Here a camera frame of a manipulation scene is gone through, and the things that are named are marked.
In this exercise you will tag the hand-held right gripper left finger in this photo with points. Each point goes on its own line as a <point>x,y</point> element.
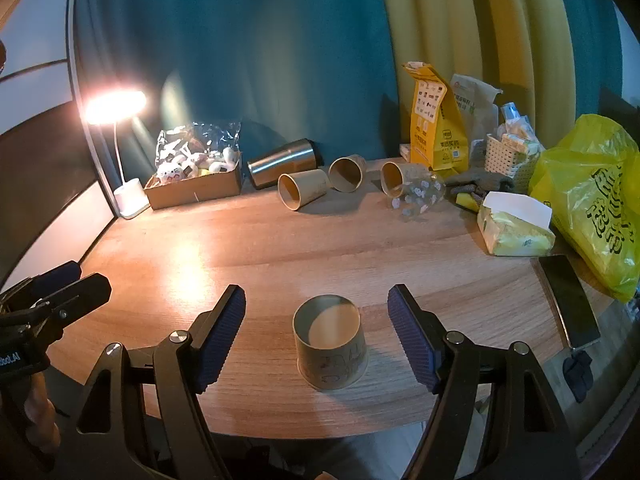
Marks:
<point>224,341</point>

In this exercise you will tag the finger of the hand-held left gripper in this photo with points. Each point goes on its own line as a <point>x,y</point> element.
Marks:
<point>82,294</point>
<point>60,280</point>

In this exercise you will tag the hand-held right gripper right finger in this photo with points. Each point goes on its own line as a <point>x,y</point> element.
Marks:
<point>413,341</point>

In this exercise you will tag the printed paper cup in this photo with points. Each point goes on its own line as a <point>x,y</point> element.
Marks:
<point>330,347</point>

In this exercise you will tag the clear printed plastic cup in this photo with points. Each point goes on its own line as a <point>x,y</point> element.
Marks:
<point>422,192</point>

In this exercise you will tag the plain brown paper cup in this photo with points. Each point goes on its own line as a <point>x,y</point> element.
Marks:
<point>347,172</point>
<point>395,177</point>
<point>300,187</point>

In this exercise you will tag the person's left hand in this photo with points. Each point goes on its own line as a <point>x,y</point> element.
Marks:
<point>42,417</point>

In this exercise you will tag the white desk lamp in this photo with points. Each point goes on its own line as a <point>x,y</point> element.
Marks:
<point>131,200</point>

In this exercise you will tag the yellow tissue pack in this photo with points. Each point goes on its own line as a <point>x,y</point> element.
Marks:
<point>510,230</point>

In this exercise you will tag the yellow sponge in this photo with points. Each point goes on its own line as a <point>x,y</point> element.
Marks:
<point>467,201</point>

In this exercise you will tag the cardboard box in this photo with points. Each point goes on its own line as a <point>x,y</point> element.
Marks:
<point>195,191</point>

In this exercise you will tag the black phone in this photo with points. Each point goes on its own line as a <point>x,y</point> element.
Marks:
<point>570,300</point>

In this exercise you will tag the dark cloth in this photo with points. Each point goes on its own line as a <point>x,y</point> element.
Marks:
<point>577,372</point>

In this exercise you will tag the grey glove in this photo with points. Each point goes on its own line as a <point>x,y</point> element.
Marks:
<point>475,180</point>

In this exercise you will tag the clear bag of toys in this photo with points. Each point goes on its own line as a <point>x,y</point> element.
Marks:
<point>197,155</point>

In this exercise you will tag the stainless steel tumbler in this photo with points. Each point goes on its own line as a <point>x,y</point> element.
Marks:
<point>282,162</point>

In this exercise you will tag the small white box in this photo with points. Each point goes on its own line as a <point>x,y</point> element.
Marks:
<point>405,151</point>

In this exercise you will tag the white woven basket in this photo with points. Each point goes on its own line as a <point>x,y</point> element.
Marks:
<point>507,162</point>

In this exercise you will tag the yellow paper bag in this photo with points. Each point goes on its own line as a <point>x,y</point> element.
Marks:
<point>437,125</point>

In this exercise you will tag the yellow plastic bag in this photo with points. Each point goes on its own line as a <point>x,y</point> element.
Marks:
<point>592,195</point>

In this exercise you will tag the packets in basket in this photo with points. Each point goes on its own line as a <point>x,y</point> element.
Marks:
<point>517,130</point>

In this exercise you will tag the white paper bag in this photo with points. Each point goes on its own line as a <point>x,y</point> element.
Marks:
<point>475,105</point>

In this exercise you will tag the teal curtain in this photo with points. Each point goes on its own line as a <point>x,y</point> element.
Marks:
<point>240,50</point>

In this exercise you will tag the yellow curtain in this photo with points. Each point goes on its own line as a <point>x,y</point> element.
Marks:
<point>465,15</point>

